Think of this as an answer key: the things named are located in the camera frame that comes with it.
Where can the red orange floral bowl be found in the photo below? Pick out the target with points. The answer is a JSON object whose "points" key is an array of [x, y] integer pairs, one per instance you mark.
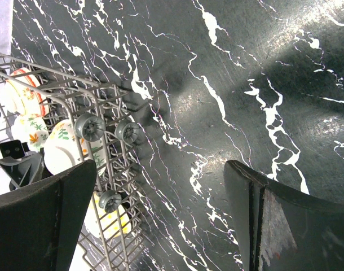
{"points": [[19, 98]]}

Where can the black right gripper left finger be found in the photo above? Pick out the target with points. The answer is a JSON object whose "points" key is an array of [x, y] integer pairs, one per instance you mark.
{"points": [[40, 223]]}

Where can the yellow rim leaf bowl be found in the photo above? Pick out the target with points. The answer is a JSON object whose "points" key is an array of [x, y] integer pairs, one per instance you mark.
{"points": [[31, 130]]}

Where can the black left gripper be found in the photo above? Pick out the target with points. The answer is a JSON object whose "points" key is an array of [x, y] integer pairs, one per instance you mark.
{"points": [[23, 169]]}

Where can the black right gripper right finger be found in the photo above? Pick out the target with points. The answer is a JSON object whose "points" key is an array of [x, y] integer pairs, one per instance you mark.
{"points": [[280, 228]]}

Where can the orange flower leaf bowl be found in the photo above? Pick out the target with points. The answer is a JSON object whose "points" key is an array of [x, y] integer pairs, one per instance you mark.
{"points": [[61, 148]]}

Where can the blue scalloped sun bowl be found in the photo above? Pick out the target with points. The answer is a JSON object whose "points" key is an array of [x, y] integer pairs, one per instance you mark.
{"points": [[106, 213]]}

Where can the grey wire dish rack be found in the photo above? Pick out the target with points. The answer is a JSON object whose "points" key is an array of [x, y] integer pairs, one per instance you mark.
{"points": [[97, 113]]}

